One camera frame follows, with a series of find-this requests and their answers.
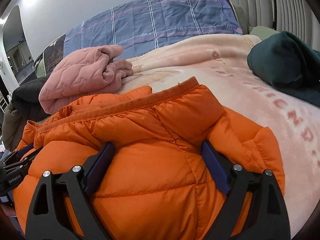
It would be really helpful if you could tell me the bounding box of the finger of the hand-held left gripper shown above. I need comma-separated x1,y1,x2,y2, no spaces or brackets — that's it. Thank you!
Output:
2,148,43,172
10,143,35,157

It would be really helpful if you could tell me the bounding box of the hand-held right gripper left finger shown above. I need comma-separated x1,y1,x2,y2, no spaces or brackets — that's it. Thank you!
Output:
25,142,115,240

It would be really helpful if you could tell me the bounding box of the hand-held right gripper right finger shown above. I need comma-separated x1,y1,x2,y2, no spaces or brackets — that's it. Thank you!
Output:
201,141,291,240

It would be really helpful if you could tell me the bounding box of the orange puffer jacket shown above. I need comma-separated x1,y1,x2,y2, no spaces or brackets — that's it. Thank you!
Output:
11,76,287,240

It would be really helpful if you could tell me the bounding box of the black jacket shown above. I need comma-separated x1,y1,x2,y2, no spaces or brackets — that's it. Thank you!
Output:
11,76,54,120

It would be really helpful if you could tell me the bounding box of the white ladder rack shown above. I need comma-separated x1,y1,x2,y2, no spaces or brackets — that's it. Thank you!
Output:
0,90,10,113

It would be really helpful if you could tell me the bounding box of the dark blue cabinet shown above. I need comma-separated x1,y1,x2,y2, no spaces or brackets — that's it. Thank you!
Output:
17,62,37,81

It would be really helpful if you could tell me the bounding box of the pink quilted jacket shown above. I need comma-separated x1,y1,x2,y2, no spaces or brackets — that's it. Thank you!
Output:
39,44,134,115

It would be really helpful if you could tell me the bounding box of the pink bear print blanket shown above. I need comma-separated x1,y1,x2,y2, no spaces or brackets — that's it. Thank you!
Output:
117,34,320,240

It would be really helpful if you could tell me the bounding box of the dark floral quilt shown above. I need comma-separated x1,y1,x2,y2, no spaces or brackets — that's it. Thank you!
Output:
35,34,67,78

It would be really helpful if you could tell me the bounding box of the dark green garment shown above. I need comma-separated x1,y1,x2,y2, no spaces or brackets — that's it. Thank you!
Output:
247,31,320,108

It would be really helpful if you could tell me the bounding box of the green pillow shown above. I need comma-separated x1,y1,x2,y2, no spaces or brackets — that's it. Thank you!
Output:
249,26,281,40

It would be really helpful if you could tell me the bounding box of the green upholstered headboard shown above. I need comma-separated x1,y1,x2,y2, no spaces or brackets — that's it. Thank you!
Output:
234,4,251,34

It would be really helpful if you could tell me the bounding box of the blue plaid sheet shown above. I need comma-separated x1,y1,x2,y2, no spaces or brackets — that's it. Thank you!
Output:
63,0,243,60

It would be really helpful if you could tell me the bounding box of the grey pleated curtain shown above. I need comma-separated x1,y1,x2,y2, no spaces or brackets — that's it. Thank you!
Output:
235,0,320,40

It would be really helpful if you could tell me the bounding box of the wall mirror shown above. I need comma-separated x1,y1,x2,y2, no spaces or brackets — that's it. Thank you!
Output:
5,40,32,70

